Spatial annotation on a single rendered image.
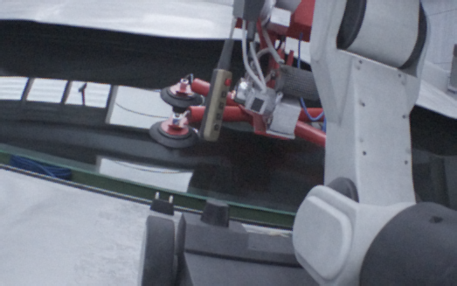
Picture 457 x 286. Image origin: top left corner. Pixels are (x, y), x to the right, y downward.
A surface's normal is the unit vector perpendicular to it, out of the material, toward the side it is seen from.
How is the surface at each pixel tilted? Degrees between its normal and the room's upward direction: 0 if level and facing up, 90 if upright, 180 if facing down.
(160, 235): 31
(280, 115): 116
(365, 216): 58
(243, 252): 45
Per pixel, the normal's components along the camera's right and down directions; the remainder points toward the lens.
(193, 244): 0.28, -0.62
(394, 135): 0.26, -0.41
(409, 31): 0.12, 0.34
